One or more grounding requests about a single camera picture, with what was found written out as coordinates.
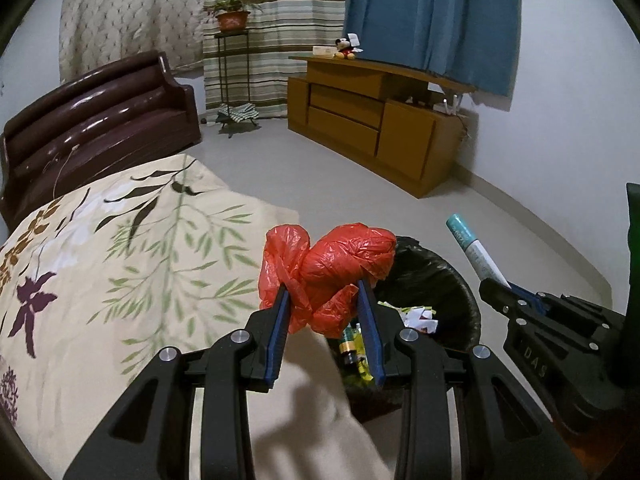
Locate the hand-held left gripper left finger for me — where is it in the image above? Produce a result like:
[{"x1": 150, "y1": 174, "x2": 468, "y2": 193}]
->
[{"x1": 62, "y1": 280, "x2": 291, "y2": 480}]

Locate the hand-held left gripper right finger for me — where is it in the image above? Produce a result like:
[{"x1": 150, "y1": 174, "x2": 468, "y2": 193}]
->
[{"x1": 356, "y1": 277, "x2": 588, "y2": 480}]

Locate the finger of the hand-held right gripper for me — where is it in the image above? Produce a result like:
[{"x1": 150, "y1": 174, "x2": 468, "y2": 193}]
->
[
  {"x1": 510, "y1": 285, "x2": 548, "y2": 311},
  {"x1": 479, "y1": 278, "x2": 531, "y2": 321}
]

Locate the white tube with teal cap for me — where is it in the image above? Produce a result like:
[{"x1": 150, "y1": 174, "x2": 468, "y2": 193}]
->
[{"x1": 446, "y1": 213, "x2": 512, "y2": 288}]

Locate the bin with black bag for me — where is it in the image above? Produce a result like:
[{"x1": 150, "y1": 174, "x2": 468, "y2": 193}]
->
[{"x1": 325, "y1": 235, "x2": 482, "y2": 411}]

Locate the red plastic bag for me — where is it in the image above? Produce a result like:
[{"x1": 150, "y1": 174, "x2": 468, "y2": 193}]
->
[{"x1": 258, "y1": 222, "x2": 398, "y2": 333}]

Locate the wooden cabinet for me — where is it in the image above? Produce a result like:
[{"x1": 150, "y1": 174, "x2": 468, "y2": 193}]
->
[{"x1": 287, "y1": 54, "x2": 477, "y2": 198}]

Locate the green checked cloth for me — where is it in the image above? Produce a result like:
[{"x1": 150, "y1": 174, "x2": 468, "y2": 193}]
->
[{"x1": 217, "y1": 102, "x2": 258, "y2": 123}]

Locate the black metal plant stand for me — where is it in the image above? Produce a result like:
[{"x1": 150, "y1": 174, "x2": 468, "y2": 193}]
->
[{"x1": 214, "y1": 30, "x2": 258, "y2": 138}]

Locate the brown leather sofa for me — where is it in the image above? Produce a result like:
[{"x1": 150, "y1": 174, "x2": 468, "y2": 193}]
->
[{"x1": 0, "y1": 50, "x2": 202, "y2": 231}]

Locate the mouse plush toy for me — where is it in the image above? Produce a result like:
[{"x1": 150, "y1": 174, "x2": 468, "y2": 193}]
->
[{"x1": 334, "y1": 32, "x2": 362, "y2": 61}]

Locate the blue curtain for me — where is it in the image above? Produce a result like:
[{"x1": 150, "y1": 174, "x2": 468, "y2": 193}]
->
[{"x1": 342, "y1": 0, "x2": 521, "y2": 111}]

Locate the potted plant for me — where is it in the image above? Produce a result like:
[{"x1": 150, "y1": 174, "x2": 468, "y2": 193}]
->
[{"x1": 209, "y1": 0, "x2": 261, "y2": 31}]

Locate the striped curtain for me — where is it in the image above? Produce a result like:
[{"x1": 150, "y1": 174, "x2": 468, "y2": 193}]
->
[{"x1": 202, "y1": 0, "x2": 348, "y2": 118}]

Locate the cream patterned curtain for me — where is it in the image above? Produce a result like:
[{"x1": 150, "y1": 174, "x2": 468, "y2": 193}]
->
[{"x1": 59, "y1": 0, "x2": 211, "y2": 86}]

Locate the white cable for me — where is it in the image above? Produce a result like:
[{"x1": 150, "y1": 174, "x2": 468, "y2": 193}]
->
[{"x1": 50, "y1": 142, "x2": 81, "y2": 196}]

